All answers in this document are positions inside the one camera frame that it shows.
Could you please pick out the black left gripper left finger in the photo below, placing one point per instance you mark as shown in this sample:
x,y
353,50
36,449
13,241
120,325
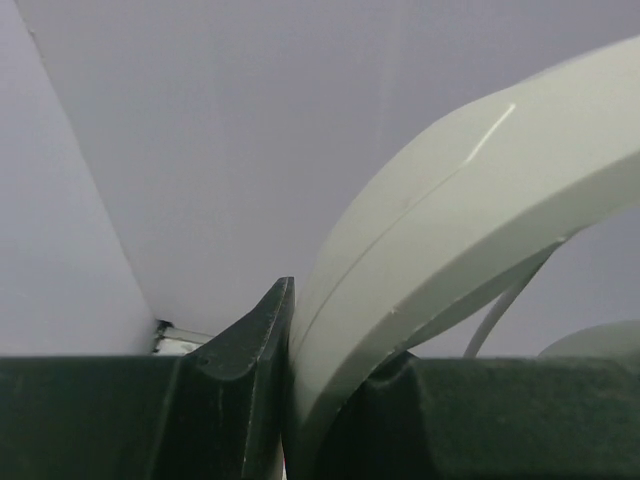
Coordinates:
x,y
214,413

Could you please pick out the white grey headphones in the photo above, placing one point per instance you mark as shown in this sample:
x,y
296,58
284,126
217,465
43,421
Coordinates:
x,y
467,209

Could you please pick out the aluminium frame rail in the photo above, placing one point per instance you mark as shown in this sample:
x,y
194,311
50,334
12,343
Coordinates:
x,y
172,341

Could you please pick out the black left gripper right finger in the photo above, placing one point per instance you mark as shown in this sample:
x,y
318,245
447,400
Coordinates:
x,y
558,418

